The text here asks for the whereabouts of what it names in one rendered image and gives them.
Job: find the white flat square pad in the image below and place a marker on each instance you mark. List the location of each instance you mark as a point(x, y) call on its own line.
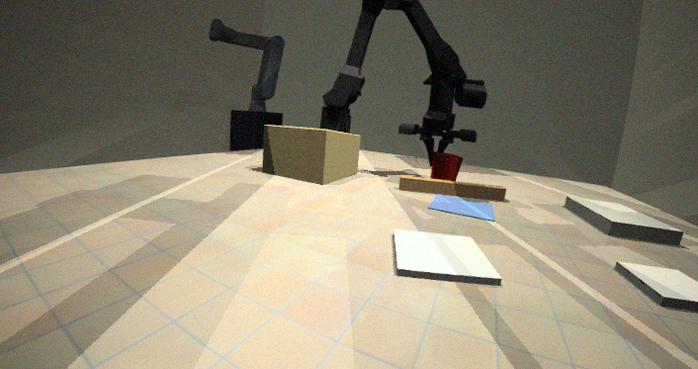
point(441, 257)

